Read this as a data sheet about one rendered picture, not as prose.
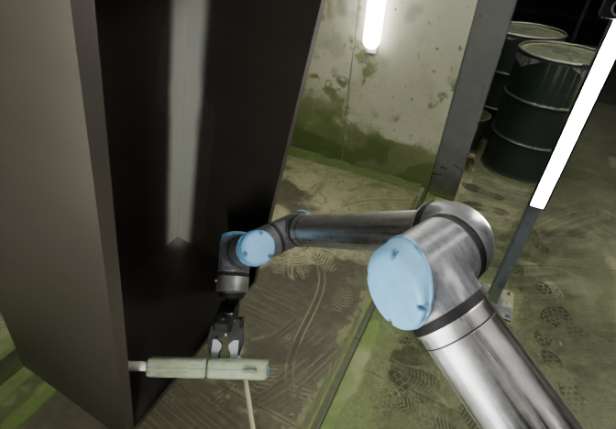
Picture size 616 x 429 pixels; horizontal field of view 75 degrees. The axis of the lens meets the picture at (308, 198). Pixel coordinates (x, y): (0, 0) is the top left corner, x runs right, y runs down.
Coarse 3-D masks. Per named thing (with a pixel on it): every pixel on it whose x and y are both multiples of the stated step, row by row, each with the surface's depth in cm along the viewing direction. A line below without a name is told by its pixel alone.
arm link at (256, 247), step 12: (264, 228) 106; (240, 240) 102; (252, 240) 101; (264, 240) 103; (276, 240) 105; (228, 252) 108; (240, 252) 101; (252, 252) 101; (264, 252) 102; (276, 252) 106; (240, 264) 106; (252, 264) 101
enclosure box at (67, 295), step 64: (0, 0) 38; (64, 0) 35; (128, 0) 83; (192, 0) 98; (256, 0) 91; (320, 0) 85; (0, 64) 43; (64, 64) 39; (128, 64) 91; (192, 64) 107; (256, 64) 99; (0, 128) 50; (64, 128) 44; (128, 128) 100; (192, 128) 119; (256, 128) 109; (0, 192) 59; (64, 192) 51; (128, 192) 112; (192, 192) 134; (256, 192) 121; (0, 256) 72; (64, 256) 61; (128, 256) 127; (192, 256) 145; (64, 320) 75; (128, 320) 122; (192, 320) 126; (64, 384) 97; (128, 384) 84
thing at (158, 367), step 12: (156, 360) 103; (168, 360) 103; (180, 360) 103; (192, 360) 103; (204, 360) 103; (216, 360) 103; (228, 360) 103; (240, 360) 103; (252, 360) 103; (264, 360) 103; (156, 372) 102; (168, 372) 102; (180, 372) 102; (192, 372) 102; (204, 372) 102; (216, 372) 102; (228, 372) 102; (240, 372) 102; (252, 372) 100; (264, 372) 102
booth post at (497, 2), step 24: (480, 0) 207; (504, 0) 203; (480, 24) 212; (504, 24) 208; (480, 48) 218; (480, 72) 224; (456, 96) 236; (480, 96) 230; (456, 120) 243; (456, 144) 250; (456, 168) 258; (432, 192) 275
